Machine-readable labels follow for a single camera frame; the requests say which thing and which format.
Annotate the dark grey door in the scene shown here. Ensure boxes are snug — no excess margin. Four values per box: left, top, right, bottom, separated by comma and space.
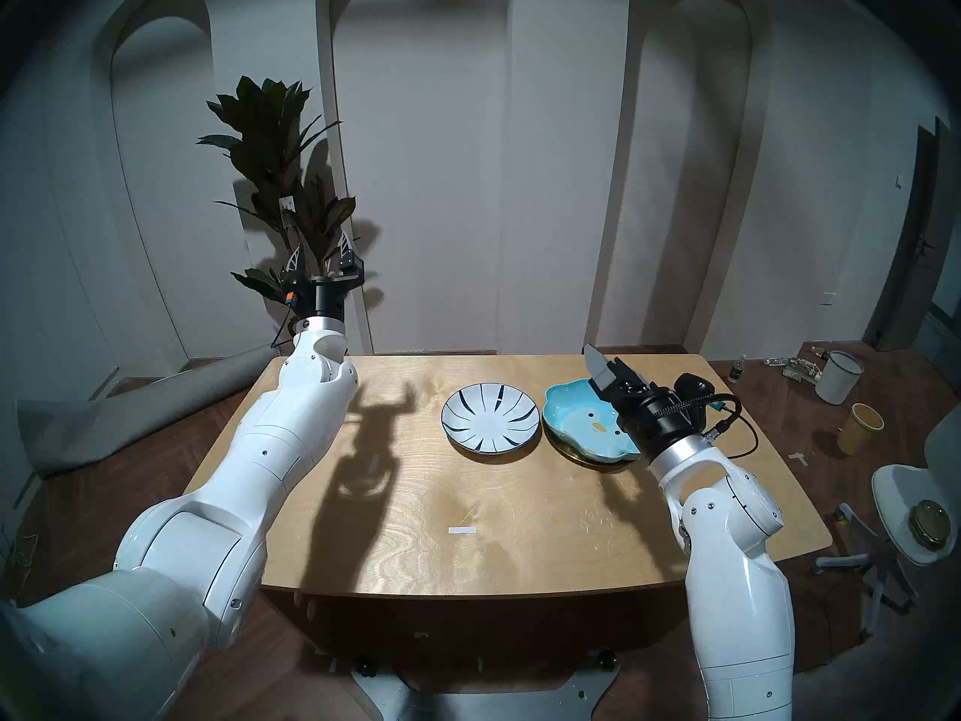
863, 115, 961, 352

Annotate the white plate with blue stripes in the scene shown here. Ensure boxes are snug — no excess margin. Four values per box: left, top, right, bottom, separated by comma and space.
441, 382, 542, 455

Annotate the brown paper bucket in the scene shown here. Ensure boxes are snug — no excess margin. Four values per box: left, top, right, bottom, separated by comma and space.
838, 403, 885, 457

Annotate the white swivel chair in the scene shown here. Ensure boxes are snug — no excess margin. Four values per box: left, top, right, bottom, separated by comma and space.
811, 404, 961, 638

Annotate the white bucket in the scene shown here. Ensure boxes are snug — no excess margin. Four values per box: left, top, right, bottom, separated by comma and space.
815, 351, 864, 406

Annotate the tall green leafy plant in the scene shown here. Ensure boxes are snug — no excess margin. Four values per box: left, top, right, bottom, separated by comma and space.
197, 76, 357, 326

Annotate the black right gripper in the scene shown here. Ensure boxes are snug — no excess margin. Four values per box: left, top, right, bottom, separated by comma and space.
584, 344, 714, 461

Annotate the pile of cables and parts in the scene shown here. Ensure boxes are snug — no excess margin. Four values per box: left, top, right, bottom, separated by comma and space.
764, 355, 827, 386

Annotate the blue penguin plate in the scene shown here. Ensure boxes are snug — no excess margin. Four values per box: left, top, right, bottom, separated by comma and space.
544, 378, 643, 463

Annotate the rolled grey mat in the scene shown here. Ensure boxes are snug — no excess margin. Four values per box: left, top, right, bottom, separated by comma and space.
17, 342, 282, 478

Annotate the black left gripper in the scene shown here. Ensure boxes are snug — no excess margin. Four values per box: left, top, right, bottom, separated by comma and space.
284, 230, 366, 321

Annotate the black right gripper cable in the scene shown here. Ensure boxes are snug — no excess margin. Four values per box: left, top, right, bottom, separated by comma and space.
676, 393, 759, 459

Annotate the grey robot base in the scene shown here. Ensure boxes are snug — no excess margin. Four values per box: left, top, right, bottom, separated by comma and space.
351, 648, 622, 721

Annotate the stack of gold plates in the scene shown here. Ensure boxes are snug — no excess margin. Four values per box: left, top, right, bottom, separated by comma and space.
907, 499, 953, 554

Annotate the gold metal plate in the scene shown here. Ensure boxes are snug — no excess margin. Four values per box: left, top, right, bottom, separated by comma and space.
547, 425, 648, 471

